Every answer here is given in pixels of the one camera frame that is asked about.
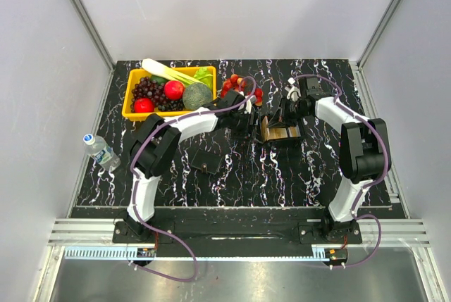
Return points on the yellow plastic basket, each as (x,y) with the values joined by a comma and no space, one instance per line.
(134,77)

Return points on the plastic water bottle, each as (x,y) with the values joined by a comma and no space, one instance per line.
(100,152)

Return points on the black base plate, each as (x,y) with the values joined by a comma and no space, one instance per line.
(236,232)

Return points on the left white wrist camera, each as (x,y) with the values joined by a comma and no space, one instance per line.
(248,105)

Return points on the black card box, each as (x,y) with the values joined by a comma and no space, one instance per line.
(281,137)

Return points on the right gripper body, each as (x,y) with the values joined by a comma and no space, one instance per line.
(293,110)

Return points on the green avocado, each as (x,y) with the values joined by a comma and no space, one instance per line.
(158,80)

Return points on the black card holder wallet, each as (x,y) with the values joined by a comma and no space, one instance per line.
(206,162)

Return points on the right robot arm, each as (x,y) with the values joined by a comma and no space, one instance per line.
(364,157)

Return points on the red apple lower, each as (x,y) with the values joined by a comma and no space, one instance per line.
(143,105)

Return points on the green lettuce leaf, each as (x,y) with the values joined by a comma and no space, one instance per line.
(204,76)

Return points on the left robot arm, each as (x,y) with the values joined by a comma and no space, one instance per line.
(158,139)

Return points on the red cherry bunch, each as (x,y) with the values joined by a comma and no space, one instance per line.
(240,84)

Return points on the purple grape bunch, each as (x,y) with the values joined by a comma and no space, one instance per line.
(146,89)

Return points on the red apple upper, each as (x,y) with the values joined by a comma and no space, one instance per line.
(174,90)

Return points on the white green leek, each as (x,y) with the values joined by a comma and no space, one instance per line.
(156,68)

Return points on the aluminium frame rail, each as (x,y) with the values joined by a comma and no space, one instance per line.
(394,232)

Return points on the brown credit card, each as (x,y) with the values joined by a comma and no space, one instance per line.
(265,133)

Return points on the red apple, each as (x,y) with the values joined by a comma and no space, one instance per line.
(174,90)
(143,105)

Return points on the green cantaloupe melon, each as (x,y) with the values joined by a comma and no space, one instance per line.
(196,95)

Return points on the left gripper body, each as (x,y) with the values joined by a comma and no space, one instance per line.
(239,124)

